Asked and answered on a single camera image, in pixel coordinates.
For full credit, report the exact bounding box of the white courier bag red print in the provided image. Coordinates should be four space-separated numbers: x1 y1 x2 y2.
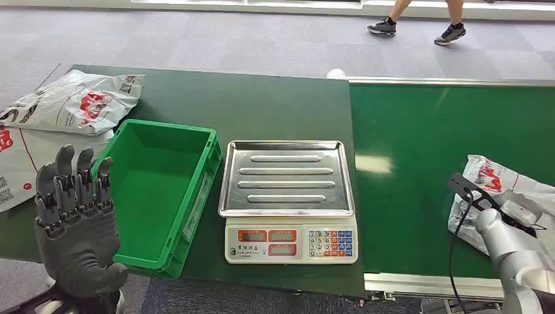
0 126 115 214
0 69 145 136

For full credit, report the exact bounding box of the green plastic basket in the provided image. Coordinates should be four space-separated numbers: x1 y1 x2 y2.
90 119 223 279

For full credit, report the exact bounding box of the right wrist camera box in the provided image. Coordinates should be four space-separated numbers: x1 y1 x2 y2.
446 172 547 238

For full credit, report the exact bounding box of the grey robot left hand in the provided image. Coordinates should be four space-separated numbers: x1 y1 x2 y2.
34 144 129 300

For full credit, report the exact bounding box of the person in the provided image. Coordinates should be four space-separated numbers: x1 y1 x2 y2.
367 0 467 47

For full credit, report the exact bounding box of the white electronic weighing scale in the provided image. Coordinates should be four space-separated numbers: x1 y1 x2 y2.
218 139 359 265

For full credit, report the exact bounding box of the grey courier package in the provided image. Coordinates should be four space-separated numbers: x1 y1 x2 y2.
448 154 555 257

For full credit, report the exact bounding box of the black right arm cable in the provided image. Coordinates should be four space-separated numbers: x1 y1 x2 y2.
448 187 476 314

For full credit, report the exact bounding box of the dark green table cover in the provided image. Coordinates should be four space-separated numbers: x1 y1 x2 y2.
0 65 366 298

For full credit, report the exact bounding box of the white low ledge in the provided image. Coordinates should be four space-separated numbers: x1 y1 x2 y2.
130 0 555 21

